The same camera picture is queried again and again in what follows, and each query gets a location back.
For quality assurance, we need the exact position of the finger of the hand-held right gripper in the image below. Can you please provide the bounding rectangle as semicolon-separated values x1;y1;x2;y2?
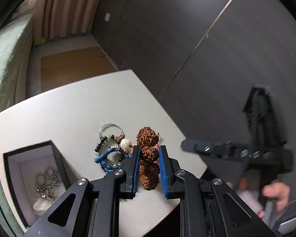
181;138;240;160

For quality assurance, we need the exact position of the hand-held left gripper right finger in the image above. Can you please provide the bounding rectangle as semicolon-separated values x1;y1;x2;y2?
158;145;277;237

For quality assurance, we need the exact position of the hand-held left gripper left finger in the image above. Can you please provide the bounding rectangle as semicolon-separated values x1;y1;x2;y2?
22;146;141;237

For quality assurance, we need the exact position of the brown rudraksha bead bracelet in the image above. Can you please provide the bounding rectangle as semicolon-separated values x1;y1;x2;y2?
136;126;163;192

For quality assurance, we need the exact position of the white carved bead pendant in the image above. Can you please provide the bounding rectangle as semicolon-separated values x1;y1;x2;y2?
120;138;134;154

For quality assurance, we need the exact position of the silver bead bracelet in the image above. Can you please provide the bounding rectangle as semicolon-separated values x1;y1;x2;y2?
111;146;124;168

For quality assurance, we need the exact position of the blue cord bracelet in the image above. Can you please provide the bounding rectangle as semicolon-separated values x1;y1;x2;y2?
93;148;133;174

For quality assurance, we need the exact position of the black and green bead bracelet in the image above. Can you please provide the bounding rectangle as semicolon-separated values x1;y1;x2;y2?
94;134;116;157

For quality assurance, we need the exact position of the silver wire bangle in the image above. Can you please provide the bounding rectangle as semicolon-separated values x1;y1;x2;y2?
100;124;125;142

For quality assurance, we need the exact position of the black jewelry box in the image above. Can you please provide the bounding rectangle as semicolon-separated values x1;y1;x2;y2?
2;140;77;229

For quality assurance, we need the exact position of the person's right hand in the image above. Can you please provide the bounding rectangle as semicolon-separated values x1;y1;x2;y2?
262;183;291;212

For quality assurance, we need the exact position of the white low table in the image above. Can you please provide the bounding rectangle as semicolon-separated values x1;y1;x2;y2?
0;69;208;237

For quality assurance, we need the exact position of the white shell pendant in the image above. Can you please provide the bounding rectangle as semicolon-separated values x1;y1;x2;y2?
33;197;53;212

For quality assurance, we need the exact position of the brown cardboard sheet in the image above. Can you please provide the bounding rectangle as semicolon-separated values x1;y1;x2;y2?
41;46;119;92

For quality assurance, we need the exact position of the cream bed base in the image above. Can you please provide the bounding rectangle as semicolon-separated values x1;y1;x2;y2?
15;36;43;119

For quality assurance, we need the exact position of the pink pleated curtain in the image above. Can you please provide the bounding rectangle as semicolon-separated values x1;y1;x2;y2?
33;0;102;40

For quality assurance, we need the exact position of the silver ball chain necklace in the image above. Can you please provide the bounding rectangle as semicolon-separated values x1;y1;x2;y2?
35;167;63;201

